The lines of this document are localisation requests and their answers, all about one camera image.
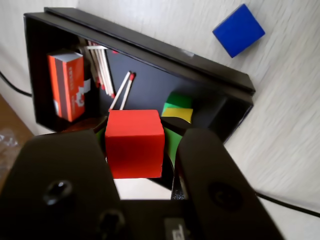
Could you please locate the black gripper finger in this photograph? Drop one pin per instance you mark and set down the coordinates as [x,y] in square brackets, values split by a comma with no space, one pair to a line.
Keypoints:
[212,175]
[62,175]

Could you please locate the yellow wooden cube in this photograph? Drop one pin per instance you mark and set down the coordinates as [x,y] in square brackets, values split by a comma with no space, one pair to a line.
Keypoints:
[178,114]

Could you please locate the red wooden cube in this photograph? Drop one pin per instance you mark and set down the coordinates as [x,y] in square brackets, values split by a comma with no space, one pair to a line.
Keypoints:
[135,145]

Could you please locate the green wooden cube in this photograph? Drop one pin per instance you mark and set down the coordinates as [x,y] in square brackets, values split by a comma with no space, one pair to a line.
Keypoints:
[178,100]

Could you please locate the blue wooden cube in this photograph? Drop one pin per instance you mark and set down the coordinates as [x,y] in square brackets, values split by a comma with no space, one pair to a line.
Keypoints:
[238,30]

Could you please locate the black cardboard box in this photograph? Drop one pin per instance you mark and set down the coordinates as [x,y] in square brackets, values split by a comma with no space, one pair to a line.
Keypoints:
[150,82]

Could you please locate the orange matchbox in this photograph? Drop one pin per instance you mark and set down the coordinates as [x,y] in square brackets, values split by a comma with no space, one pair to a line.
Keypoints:
[67,87]

